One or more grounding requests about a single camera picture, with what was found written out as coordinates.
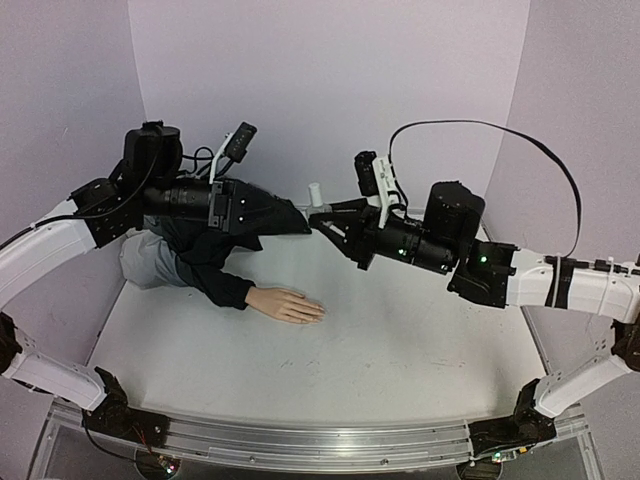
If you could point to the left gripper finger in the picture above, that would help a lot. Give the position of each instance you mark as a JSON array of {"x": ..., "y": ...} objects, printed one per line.
[
  {"x": 250, "y": 199},
  {"x": 271, "y": 226}
]

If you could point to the mannequin hand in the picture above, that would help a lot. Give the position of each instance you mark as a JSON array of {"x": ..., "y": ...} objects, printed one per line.
[{"x": 284, "y": 305}]

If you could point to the aluminium front rail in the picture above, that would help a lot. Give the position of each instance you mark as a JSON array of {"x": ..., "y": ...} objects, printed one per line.
[{"x": 302, "y": 446}]

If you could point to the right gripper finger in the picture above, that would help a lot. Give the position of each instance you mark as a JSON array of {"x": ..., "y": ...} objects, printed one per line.
[
  {"x": 346, "y": 236},
  {"x": 356, "y": 207}
]

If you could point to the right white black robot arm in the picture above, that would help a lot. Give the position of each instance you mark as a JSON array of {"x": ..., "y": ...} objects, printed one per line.
[{"x": 494, "y": 274}]

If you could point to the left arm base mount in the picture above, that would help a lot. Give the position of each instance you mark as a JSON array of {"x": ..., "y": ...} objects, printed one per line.
[{"x": 114, "y": 417}]

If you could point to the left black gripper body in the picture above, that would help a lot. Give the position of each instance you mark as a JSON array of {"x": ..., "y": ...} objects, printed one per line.
[{"x": 161, "y": 194}]

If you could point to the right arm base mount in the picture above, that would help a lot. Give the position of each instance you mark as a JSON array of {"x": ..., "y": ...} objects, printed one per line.
[{"x": 525, "y": 427}]

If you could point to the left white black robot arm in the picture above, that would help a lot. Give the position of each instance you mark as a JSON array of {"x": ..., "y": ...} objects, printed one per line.
[{"x": 92, "y": 217}]

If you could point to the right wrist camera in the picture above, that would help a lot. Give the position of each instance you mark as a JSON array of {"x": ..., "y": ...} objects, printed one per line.
[{"x": 378, "y": 185}]

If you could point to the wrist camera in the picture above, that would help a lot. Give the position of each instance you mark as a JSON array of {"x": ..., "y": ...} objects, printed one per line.
[
  {"x": 378, "y": 185},
  {"x": 232, "y": 150}
]

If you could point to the clear nail polish bottle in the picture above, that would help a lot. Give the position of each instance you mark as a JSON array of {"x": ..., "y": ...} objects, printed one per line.
[{"x": 313, "y": 210}]

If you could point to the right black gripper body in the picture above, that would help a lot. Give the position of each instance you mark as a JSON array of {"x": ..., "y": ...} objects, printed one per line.
[{"x": 370, "y": 240}]

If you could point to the black grey jacket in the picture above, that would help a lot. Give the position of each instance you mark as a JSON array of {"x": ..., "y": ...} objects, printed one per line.
[{"x": 186, "y": 253}]

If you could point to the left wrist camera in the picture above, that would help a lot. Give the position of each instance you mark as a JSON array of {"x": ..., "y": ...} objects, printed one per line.
[{"x": 232, "y": 150}]

